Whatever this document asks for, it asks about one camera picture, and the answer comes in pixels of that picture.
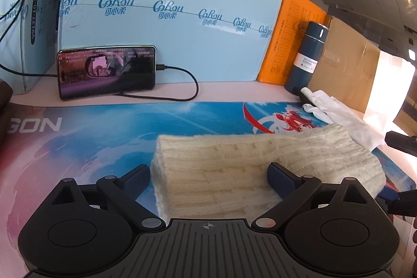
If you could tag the black smartphone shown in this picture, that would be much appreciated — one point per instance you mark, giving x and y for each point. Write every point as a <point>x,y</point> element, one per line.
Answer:
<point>104,72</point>

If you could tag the white cloth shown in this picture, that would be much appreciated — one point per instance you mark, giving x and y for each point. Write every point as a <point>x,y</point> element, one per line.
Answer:
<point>342,118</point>

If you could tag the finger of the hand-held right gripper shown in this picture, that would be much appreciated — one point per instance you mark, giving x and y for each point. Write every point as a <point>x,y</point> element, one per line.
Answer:
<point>402,203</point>
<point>402,143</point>

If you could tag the orange box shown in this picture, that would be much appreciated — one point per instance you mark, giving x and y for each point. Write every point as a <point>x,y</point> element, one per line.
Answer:
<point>283,37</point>

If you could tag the cream knitted sweater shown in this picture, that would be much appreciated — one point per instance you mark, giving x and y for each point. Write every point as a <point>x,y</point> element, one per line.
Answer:
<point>228,160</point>

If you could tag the dark blue vacuum bottle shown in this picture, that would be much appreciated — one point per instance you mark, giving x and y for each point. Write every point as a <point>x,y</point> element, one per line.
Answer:
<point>306,46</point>

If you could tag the brown cardboard box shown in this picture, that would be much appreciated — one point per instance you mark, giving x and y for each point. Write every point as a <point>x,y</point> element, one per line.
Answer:
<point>348,63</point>

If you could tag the black cylindrical object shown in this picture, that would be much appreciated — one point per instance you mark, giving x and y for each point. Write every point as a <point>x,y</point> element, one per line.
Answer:
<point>299,94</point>

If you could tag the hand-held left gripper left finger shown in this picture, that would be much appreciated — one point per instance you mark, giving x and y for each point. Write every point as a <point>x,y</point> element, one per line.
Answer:
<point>140,180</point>

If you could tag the light blue box with barcode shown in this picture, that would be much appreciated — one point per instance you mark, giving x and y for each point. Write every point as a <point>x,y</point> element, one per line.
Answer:
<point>35,46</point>

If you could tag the printed desk mat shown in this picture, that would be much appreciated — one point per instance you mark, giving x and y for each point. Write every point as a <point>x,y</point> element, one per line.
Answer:
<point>97,134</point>

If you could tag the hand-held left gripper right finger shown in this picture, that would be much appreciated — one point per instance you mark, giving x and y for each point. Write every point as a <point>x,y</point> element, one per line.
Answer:
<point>280,178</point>

